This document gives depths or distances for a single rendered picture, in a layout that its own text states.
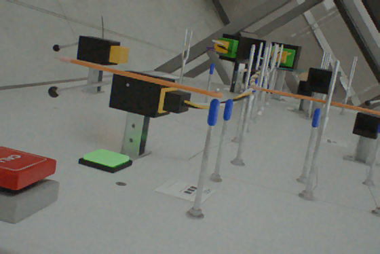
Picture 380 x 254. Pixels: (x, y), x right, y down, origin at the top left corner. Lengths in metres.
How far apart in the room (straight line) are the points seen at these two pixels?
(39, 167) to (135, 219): 0.08
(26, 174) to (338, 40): 7.89
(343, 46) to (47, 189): 7.85
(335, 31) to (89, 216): 7.88
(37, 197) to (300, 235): 0.21
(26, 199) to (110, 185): 0.11
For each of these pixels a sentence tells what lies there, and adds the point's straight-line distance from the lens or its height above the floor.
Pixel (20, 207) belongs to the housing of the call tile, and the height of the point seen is 1.11.
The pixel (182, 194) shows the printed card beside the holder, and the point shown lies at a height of 1.17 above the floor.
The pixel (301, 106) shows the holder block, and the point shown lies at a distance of 1.20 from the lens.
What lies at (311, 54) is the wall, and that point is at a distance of 8.19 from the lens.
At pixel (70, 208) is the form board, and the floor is 1.12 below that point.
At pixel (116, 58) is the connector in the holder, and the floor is 1.01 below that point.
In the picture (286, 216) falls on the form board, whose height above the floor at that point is 1.24.
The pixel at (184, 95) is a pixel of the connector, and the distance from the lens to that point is 0.54.
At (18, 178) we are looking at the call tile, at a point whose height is 1.12.
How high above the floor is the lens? 1.34
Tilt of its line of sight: 17 degrees down
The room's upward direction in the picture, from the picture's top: 61 degrees clockwise
